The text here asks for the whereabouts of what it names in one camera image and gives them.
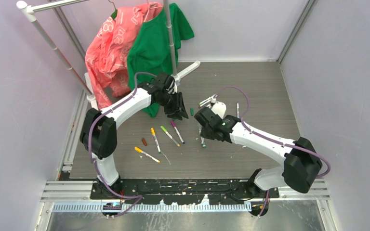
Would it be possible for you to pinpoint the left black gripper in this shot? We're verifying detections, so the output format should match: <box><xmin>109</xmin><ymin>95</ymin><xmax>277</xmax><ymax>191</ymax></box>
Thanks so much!
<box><xmin>157</xmin><ymin>91</ymin><xmax>188</xmax><ymax>121</ymax></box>

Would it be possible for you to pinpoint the purple cap marker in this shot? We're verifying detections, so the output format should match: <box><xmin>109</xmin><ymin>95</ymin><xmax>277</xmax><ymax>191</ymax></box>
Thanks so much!
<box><xmin>171</xmin><ymin>120</ymin><xmax>185</xmax><ymax>144</ymax></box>

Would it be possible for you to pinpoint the small marker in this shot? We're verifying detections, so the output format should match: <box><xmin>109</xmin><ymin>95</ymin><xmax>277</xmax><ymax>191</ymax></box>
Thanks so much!
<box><xmin>198</xmin><ymin>94</ymin><xmax>217</xmax><ymax>108</ymax></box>

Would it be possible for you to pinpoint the white clothes rack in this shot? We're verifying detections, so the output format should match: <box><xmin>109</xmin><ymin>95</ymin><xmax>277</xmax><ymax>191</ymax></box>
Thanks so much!
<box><xmin>15</xmin><ymin>0</ymin><xmax>201</xmax><ymax>112</ymax></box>

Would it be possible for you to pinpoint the grey clear cap marker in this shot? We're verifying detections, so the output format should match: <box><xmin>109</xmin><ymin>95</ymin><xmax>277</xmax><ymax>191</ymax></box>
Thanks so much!
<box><xmin>198</xmin><ymin>125</ymin><xmax>206</xmax><ymax>148</ymax></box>

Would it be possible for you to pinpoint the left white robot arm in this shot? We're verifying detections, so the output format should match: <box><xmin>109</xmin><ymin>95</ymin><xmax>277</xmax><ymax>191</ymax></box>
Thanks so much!
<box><xmin>79</xmin><ymin>72</ymin><xmax>188</xmax><ymax>199</ymax></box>

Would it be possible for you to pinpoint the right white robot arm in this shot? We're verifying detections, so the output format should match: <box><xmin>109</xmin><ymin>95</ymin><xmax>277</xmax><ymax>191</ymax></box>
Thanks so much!
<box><xmin>194</xmin><ymin>107</ymin><xmax>322</xmax><ymax>198</ymax></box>

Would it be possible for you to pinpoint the orange cap marker upper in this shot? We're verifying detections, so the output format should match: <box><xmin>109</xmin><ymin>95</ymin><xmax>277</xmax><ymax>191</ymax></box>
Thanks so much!
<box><xmin>150</xmin><ymin>127</ymin><xmax>162</xmax><ymax>154</ymax></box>

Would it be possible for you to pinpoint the orange cap marker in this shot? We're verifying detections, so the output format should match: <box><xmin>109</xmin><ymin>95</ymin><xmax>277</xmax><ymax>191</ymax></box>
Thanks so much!
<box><xmin>150</xmin><ymin>127</ymin><xmax>162</xmax><ymax>154</ymax></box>
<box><xmin>134</xmin><ymin>147</ymin><xmax>160</xmax><ymax>163</ymax></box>

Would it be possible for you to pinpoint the green t-shirt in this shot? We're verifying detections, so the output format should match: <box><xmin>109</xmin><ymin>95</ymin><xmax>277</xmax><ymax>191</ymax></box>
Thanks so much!
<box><xmin>127</xmin><ymin>2</ymin><xmax>195</xmax><ymax>118</ymax></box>

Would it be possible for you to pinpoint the orange cap marker lower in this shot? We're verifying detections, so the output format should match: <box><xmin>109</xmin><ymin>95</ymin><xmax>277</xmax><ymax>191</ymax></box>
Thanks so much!
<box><xmin>134</xmin><ymin>147</ymin><xmax>160</xmax><ymax>163</ymax></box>

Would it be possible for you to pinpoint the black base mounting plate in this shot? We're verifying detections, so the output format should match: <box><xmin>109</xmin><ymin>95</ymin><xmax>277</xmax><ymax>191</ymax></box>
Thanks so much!
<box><xmin>91</xmin><ymin>178</ymin><xmax>280</xmax><ymax>206</ymax></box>

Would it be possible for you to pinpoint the pink patterned shirt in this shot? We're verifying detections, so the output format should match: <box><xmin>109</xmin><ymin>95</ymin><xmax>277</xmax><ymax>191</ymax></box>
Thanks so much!
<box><xmin>85</xmin><ymin>2</ymin><xmax>163</xmax><ymax>109</ymax></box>

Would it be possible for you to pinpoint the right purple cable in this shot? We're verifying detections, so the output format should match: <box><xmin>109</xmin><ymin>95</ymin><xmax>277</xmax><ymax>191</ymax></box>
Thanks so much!
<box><xmin>215</xmin><ymin>86</ymin><xmax>331</xmax><ymax>219</ymax></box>

